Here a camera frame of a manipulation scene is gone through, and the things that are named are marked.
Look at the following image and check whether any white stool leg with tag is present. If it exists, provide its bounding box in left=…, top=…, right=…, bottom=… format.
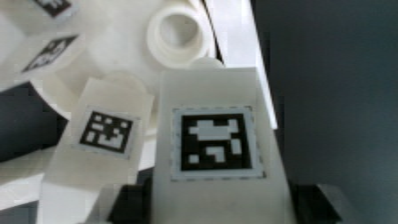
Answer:
left=0, top=0, right=87, bottom=91

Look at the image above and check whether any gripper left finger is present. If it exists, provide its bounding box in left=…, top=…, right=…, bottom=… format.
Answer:
left=87, top=184, right=151, bottom=224

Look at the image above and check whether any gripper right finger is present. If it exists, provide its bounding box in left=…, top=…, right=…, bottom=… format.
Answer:
left=291, top=184, right=355, bottom=224

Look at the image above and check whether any white front rail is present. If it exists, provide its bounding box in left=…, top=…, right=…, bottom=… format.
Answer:
left=0, top=147, right=57, bottom=210

